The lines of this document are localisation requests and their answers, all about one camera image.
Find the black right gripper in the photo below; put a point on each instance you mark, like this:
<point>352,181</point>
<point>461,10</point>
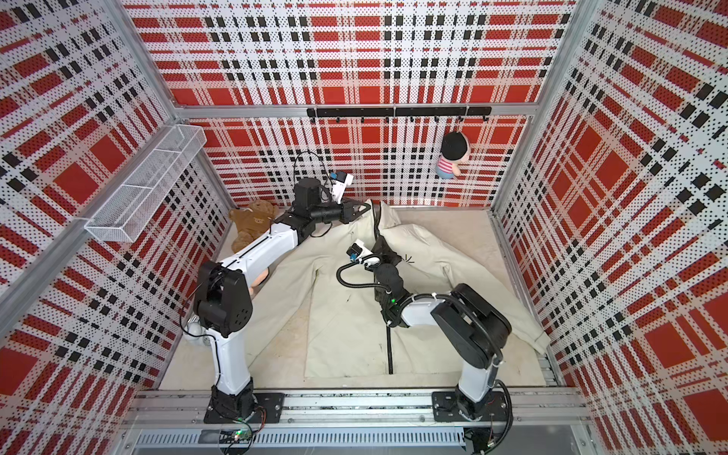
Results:
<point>384,252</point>

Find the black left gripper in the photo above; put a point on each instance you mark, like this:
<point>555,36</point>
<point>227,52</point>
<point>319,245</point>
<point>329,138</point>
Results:
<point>347,212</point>

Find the cream white zip jacket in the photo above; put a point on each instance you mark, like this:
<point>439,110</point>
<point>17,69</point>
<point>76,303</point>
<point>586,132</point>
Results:
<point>312,328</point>

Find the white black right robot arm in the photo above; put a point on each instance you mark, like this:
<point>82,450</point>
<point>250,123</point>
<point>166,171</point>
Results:
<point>474,328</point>

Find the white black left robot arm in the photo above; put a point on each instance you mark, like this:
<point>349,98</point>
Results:
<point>222,305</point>

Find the brown teddy bear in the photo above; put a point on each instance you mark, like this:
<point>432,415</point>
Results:
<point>251,222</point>

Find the hanging doll blue pants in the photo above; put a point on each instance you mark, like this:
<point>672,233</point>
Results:
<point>455,150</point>

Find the pink striped doll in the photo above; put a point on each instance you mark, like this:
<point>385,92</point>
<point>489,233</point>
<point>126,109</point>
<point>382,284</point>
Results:
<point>253,287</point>

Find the green circuit board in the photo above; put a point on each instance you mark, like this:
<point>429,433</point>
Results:
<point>235,437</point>

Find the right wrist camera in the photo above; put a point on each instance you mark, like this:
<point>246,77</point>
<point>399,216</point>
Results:
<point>358,253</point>

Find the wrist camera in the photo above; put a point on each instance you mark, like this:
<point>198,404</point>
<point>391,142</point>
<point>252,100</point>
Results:
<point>340,181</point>
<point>358,253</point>

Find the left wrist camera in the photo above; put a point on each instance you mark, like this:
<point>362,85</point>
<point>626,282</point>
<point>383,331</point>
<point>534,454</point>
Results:
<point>340,181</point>

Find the black hook rail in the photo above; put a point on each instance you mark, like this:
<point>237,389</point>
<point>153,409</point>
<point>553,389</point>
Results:
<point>398,112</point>

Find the white wire mesh basket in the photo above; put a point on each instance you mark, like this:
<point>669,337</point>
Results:
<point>128,210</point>

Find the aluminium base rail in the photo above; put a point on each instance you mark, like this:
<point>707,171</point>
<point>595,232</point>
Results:
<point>545,421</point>

